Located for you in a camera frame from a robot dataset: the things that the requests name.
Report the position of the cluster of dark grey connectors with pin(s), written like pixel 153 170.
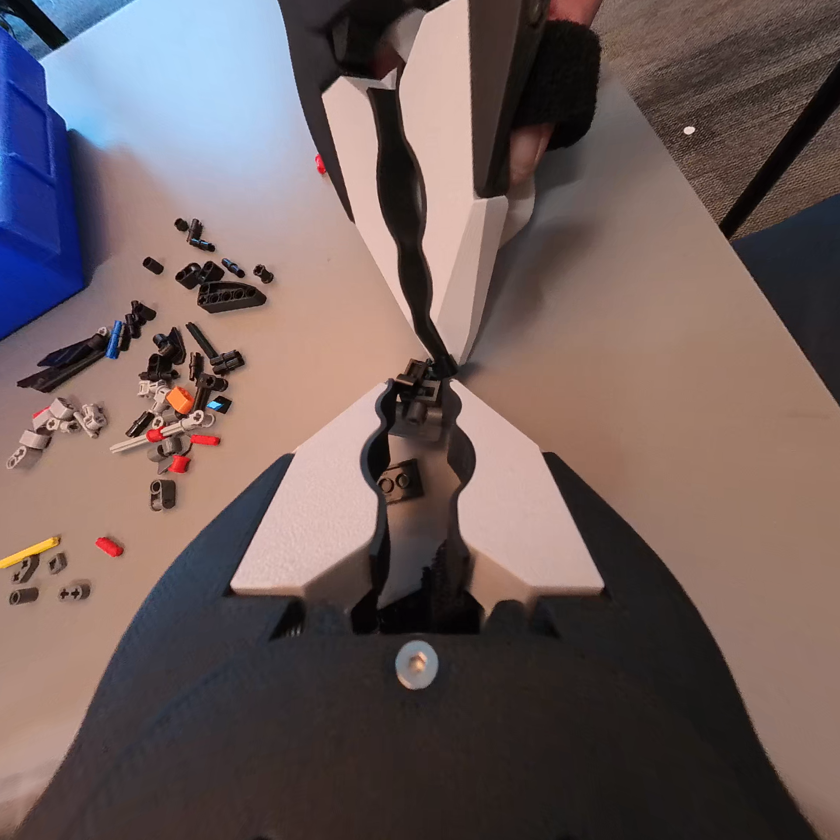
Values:
pixel 164 493

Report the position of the long grey lego axle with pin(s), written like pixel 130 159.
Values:
pixel 157 433

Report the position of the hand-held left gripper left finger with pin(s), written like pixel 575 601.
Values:
pixel 308 518

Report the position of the red lego pin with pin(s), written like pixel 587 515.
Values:
pixel 205 439
pixel 109 547

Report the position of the blue lego beam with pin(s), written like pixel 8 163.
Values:
pixel 115 338

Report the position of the orange lego piece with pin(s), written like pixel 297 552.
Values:
pixel 179 400

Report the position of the yellow lego axle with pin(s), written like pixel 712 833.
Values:
pixel 29 552

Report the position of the black lego plate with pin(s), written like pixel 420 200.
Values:
pixel 400 482

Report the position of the grey lego block assembly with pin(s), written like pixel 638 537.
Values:
pixel 426 423

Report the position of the cluster of black lego beams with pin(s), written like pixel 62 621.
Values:
pixel 229 296

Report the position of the black metal leg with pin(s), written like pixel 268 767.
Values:
pixel 781 161

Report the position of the cluster of light grey connectors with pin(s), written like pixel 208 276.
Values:
pixel 56 420

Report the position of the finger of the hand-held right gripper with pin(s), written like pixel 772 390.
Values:
pixel 453 131
pixel 354 151

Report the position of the pile of black lego pieces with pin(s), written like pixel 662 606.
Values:
pixel 164 367

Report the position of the red lego bush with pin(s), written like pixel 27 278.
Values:
pixel 180 464

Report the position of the person's dark trousers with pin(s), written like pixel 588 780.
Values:
pixel 794 289

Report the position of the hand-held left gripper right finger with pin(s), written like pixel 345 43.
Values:
pixel 531 518

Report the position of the person's right hand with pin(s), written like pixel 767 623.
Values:
pixel 528 151

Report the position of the blue plastic bin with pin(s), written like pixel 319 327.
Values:
pixel 33 197

